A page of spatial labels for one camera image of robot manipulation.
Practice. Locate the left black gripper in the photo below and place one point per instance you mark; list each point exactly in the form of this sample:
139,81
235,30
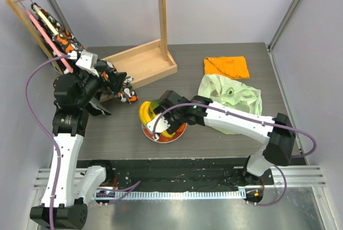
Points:
115,80

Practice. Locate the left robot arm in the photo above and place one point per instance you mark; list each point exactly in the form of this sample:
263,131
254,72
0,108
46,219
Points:
64,204

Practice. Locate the fake yellow bananas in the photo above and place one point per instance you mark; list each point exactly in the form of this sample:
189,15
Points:
168,135
145,113

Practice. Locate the orange folded cloth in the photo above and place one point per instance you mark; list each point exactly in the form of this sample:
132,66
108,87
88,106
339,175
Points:
231,67

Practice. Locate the fake green fruit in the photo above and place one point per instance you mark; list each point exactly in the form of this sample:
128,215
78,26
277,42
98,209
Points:
155,107

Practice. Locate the aluminium frame rail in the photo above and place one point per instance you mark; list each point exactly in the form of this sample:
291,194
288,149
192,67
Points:
58,12

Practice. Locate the cream clothes hanger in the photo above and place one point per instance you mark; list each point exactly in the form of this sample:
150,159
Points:
45,19

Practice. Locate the orange patterned garment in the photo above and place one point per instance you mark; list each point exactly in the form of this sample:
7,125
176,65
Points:
67,44

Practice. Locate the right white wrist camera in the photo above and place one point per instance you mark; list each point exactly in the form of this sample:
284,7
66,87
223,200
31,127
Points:
157,126

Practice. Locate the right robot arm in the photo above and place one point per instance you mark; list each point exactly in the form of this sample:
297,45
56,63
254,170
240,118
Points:
274,133

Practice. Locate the red and teal plate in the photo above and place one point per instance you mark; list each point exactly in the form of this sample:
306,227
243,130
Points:
165,137

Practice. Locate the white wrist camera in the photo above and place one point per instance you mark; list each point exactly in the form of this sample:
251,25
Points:
87,62
157,126

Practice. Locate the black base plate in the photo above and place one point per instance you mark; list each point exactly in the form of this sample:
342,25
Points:
183,175

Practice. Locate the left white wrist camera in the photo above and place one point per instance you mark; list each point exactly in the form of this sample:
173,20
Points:
87,62

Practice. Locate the wooden clothes rack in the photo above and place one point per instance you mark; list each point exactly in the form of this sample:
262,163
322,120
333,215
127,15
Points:
147,63

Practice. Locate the zebra print garment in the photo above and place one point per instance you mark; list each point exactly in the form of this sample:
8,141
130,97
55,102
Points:
97,107

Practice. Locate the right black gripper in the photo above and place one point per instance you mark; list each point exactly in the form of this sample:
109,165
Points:
166,101

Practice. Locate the slotted cable duct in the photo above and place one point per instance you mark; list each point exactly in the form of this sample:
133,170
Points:
137,195

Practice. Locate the pink clothes hanger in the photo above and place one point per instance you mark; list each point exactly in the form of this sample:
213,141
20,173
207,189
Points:
69,69

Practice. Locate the pale yellow plastic bag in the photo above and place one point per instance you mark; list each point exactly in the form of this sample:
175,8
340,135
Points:
231,93

